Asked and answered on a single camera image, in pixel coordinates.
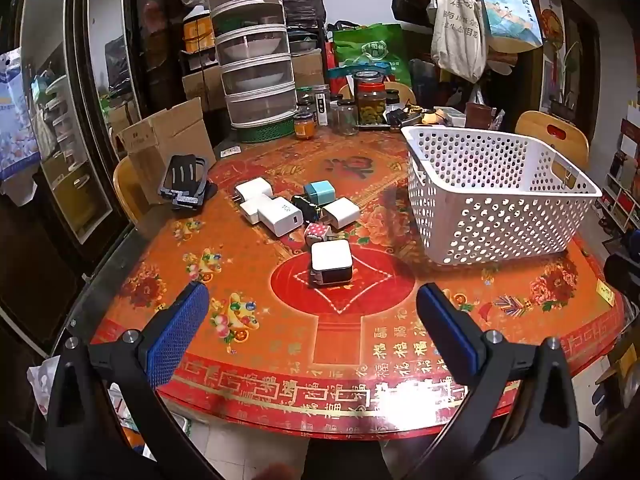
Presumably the empty glass jar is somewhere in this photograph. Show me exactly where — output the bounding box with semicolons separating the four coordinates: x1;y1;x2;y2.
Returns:
332;100;358;136

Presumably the red polka dot charger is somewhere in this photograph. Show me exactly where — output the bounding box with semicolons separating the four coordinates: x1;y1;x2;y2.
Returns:
305;222;331;248

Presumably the teal charger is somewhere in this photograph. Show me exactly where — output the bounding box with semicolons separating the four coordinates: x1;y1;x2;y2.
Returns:
304;181;335;206

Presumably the open cardboard box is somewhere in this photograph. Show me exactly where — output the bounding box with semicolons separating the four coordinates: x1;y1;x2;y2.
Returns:
117;97;217;193

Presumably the glass jar with orange contents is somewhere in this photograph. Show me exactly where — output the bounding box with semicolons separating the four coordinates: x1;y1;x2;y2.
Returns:
293;112;316;141

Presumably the cream white charger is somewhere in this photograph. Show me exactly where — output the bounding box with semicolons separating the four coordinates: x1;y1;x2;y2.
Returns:
322;198;361;228

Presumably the green shopping bag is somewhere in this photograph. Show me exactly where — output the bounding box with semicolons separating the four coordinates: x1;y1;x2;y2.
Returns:
332;24;413;88

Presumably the round red wall ornament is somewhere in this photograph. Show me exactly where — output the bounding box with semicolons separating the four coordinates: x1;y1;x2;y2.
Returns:
539;5;566;51

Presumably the large pickle jar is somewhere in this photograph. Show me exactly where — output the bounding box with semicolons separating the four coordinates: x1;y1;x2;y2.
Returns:
354;71;388;126

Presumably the brown ceramic mug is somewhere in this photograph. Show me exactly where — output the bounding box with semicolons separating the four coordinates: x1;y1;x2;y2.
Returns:
465;101;496;128

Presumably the blue printed tote bag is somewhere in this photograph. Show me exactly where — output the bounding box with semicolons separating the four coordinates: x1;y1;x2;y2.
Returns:
472;0;543;53

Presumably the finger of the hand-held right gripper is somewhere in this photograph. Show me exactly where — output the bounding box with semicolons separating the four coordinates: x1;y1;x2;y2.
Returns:
602;230;640;306

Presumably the green plastic basket base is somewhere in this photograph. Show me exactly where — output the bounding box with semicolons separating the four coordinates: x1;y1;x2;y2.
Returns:
231;112;298;143

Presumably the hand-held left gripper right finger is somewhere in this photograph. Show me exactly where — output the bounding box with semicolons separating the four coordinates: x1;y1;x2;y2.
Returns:
405;283;583;480

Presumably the white perforated plastic basket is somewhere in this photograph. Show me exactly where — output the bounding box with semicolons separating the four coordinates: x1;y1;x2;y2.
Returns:
401;126;603;266

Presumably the canvas tote bag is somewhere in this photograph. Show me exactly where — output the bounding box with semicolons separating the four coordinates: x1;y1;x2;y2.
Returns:
431;0;488;83

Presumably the stacked clear food cover tower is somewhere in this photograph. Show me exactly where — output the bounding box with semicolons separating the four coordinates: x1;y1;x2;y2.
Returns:
206;0;298;128

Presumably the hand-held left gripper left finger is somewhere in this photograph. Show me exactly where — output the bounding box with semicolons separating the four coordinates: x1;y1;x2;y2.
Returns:
46;281;221;480

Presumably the blue white plastic bag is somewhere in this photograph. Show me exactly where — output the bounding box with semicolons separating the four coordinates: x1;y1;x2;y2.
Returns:
0;47;41;181

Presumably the white charger with black face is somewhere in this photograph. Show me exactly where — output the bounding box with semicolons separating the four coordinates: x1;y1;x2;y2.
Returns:
308;239;353;288

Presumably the white cubby shelf unit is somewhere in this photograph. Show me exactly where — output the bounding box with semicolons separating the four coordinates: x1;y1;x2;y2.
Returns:
597;120;640;233

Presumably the black phone stand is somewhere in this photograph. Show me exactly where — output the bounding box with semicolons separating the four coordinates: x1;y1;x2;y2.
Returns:
159;154;218;213

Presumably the large white charger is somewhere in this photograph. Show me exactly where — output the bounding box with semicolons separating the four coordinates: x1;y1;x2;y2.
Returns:
240;196;305;237

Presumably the wooden chair with red slot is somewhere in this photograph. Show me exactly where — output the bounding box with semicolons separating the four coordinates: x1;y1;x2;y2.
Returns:
515;110;590;171

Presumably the red printed tablecloth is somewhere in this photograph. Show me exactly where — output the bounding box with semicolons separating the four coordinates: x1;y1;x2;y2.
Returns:
90;120;628;441

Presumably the white charger with prongs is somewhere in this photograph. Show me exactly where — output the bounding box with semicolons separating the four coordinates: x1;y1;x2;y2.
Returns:
235;177;273;206

